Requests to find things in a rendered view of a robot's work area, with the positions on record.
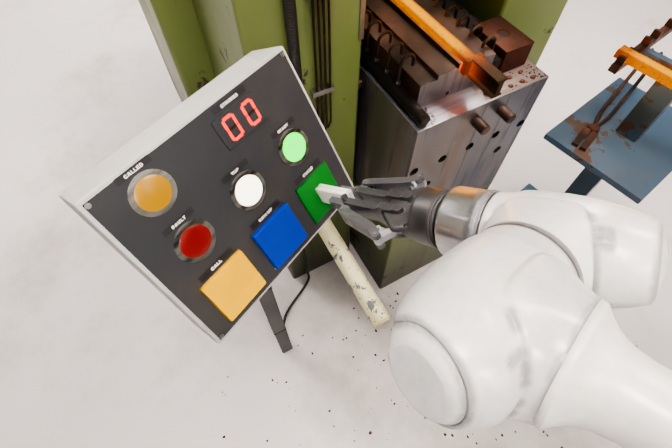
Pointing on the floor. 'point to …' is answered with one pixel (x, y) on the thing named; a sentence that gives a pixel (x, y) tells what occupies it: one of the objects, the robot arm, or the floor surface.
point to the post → (275, 320)
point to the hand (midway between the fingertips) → (335, 195)
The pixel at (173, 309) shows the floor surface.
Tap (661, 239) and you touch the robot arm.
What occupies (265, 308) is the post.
